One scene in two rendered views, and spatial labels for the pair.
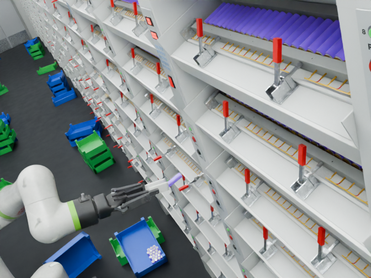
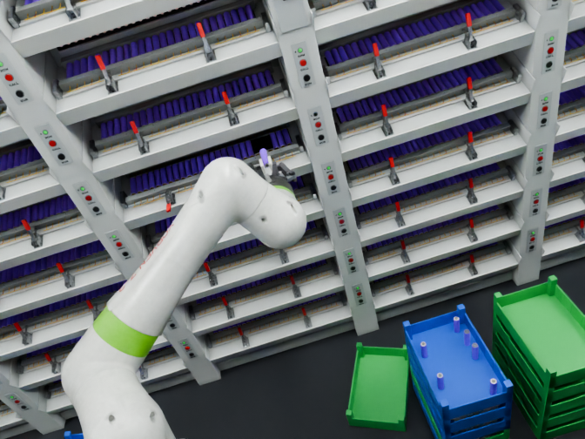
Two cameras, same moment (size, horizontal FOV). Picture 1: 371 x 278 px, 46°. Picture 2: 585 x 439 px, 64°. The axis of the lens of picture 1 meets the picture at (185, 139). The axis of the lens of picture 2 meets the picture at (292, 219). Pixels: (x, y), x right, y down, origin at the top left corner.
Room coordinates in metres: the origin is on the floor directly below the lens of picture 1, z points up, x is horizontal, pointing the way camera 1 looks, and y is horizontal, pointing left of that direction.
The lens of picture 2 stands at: (0.87, 1.19, 1.65)
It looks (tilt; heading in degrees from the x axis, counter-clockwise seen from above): 38 degrees down; 285
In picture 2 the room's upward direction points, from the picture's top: 18 degrees counter-clockwise
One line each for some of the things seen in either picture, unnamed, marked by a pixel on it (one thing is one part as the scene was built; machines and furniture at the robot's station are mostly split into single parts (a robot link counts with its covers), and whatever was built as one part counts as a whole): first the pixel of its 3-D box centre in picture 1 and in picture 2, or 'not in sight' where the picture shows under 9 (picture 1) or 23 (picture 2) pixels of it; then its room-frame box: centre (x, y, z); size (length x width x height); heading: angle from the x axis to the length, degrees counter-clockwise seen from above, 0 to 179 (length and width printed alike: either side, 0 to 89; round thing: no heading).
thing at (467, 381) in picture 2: not in sight; (453, 358); (0.75, 0.37, 0.36); 0.30 x 0.20 x 0.08; 104
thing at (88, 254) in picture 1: (73, 260); not in sight; (2.13, 0.91, 0.10); 0.30 x 0.08 x 0.20; 123
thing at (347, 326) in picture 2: not in sight; (283, 331); (1.40, -0.06, 0.02); 2.19 x 0.16 x 0.05; 14
